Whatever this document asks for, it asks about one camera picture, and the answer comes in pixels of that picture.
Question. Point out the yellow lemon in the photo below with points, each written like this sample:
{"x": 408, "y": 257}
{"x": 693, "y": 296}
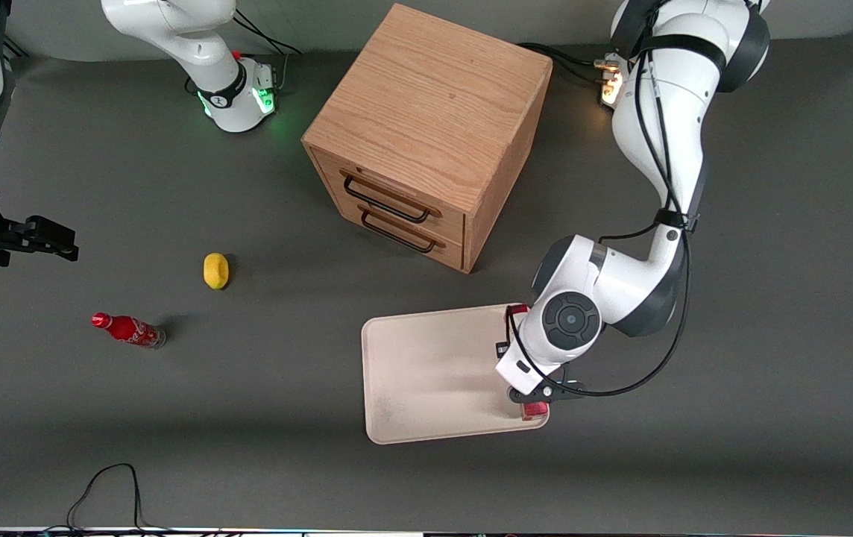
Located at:
{"x": 215, "y": 270}

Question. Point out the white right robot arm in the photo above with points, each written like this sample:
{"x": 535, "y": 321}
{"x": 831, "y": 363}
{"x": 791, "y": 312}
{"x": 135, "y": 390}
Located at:
{"x": 173, "y": 26}

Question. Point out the wooden two-drawer cabinet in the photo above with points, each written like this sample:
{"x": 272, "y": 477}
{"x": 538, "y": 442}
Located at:
{"x": 426, "y": 104}

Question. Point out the white rectangular tray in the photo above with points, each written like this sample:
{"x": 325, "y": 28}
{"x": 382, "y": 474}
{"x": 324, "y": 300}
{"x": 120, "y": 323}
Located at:
{"x": 434, "y": 373}

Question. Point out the red cola bottle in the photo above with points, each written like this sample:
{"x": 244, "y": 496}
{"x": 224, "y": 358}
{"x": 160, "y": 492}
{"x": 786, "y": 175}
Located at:
{"x": 128, "y": 329}

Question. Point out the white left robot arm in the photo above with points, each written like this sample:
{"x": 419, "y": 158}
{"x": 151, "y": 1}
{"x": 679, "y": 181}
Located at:
{"x": 665, "y": 97}

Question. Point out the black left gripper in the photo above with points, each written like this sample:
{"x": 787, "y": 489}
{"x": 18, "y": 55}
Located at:
{"x": 501, "y": 349}

